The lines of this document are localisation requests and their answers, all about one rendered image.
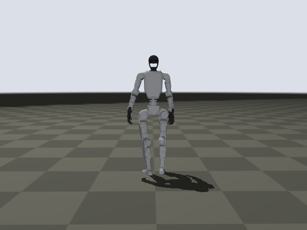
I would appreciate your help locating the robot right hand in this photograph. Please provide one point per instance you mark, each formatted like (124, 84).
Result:
(171, 117)

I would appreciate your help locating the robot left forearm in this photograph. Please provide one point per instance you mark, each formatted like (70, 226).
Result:
(132, 101)

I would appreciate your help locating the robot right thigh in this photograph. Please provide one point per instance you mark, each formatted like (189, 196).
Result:
(163, 125)

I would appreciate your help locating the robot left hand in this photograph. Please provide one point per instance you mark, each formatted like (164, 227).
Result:
(128, 115)

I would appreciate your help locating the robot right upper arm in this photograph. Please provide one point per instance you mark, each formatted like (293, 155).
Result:
(166, 77)

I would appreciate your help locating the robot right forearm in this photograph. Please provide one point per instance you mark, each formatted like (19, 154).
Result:
(170, 103)

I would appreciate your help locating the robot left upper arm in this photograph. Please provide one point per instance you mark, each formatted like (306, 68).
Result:
(137, 84)

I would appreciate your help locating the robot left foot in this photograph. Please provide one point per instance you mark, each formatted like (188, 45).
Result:
(148, 172)

